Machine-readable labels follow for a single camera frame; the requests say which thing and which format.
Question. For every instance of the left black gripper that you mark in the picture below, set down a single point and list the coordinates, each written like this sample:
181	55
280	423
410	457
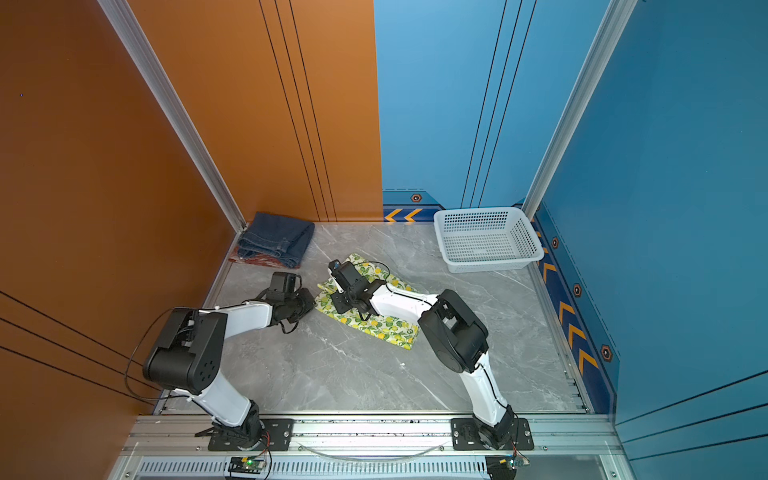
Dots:
309	301

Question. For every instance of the left green circuit board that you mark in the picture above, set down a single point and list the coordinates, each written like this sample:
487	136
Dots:
247	467

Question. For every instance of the left aluminium corner post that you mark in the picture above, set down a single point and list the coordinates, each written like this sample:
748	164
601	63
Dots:
127	27

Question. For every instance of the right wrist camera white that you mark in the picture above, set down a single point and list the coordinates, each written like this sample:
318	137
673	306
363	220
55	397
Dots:
334	266

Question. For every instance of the right aluminium corner post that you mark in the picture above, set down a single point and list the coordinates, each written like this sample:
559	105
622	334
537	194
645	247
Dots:
607	37

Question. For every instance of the aluminium corner post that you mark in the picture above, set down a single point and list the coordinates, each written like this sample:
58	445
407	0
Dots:
127	27
607	37

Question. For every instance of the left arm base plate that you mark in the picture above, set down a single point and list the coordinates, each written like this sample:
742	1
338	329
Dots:
274	434

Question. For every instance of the right green circuit board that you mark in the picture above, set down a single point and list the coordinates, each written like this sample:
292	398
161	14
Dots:
505	467

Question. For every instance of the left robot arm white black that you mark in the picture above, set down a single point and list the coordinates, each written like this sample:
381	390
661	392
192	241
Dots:
186	358

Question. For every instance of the aluminium front rail frame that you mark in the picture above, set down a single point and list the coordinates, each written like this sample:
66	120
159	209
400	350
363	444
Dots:
409	445

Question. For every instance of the red plaid skirt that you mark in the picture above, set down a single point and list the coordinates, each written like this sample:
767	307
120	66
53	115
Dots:
257	260

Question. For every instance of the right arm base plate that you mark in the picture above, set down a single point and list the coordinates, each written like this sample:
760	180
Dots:
465	434

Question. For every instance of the lemon print skirt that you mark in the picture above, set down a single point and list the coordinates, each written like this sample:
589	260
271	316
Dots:
389	329

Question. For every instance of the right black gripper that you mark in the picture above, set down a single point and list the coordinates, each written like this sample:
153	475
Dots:
339	307

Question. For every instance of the green circuit board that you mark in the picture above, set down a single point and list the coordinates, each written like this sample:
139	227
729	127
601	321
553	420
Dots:
247	467
505	467

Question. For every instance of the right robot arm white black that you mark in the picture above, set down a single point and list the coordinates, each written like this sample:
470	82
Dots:
458	338

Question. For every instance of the white plastic laundry basket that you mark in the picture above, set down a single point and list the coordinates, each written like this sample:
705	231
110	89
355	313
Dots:
486	239

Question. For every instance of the dark blue denim skirt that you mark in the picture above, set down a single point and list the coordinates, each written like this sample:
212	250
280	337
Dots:
285	239

